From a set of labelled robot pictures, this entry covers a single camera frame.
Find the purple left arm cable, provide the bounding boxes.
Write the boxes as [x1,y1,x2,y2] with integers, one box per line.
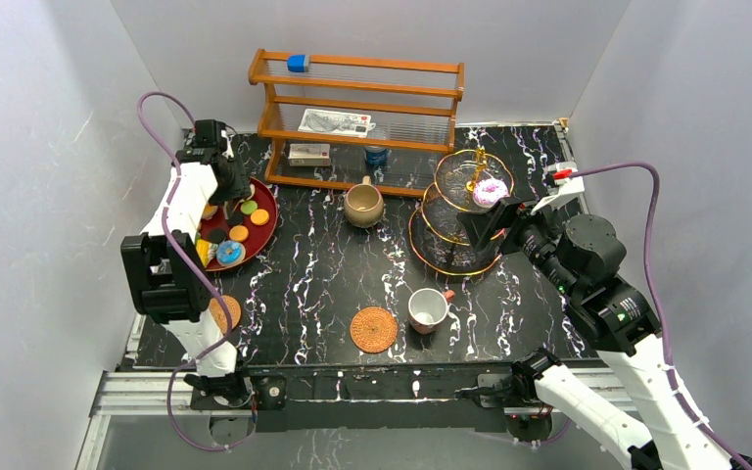
[137,91,258,453]

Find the centre woven rattan coaster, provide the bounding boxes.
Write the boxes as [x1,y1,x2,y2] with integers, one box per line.
[350,306,399,353]

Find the white plastic packet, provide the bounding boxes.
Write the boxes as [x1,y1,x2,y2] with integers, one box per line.
[298,109,376,138]

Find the small white red box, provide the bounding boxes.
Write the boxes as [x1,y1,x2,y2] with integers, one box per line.
[287,143,331,167]

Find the blue bottle cap jar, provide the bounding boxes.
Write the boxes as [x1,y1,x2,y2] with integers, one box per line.
[364,146,389,166]

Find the yellow striped toy cake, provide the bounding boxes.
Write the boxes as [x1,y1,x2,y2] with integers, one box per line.
[195,239,218,268]

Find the red round tray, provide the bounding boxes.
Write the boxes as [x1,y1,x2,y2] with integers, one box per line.
[199,177,279,263]

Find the blue white eraser block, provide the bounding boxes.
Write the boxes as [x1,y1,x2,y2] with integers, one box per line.
[286,54,310,73]

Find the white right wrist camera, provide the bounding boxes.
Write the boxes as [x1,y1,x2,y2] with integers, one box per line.
[530,162,585,215]

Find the black round cookie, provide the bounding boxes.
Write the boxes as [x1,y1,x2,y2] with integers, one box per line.
[205,228,230,246]
[226,211,245,227]

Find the left woven rattan coaster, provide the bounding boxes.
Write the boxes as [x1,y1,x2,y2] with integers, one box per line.
[209,295,242,335]

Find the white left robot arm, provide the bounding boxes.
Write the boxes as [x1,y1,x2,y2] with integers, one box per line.
[120,119,254,407]

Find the orange white round cake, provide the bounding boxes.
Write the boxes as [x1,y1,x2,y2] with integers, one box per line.
[201,205,219,220]

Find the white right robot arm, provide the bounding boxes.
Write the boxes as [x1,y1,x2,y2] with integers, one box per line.
[456,198,752,469]

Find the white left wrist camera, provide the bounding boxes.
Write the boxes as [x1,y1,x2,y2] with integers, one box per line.
[218,129,235,162]

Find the woven rattan coaster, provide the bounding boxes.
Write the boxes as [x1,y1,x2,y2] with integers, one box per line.
[209,295,242,335]
[350,306,399,353]

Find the wooden shelf rack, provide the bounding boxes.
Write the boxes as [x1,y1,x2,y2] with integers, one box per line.
[248,49,465,190]

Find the green round cookie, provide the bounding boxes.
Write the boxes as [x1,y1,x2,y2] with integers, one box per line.
[240,200,259,215]

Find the pink floral mug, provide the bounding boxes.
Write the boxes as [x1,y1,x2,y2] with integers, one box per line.
[407,288,455,335]

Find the beige ceramic pitcher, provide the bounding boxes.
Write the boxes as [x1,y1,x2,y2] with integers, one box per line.
[344,175,385,228]

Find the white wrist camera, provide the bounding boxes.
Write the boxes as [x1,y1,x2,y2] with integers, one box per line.
[530,162,585,215]
[218,129,235,162]

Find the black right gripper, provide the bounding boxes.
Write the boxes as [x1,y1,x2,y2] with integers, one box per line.
[454,192,578,297]

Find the three-tier glass gold stand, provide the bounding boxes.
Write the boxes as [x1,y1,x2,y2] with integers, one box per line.
[408,147,515,276]

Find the pink frosted donut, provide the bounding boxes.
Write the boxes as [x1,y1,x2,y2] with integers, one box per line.
[472,178,510,209]

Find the orange round cookie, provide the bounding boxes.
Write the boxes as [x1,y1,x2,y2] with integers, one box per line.
[228,224,250,243]
[250,209,270,226]

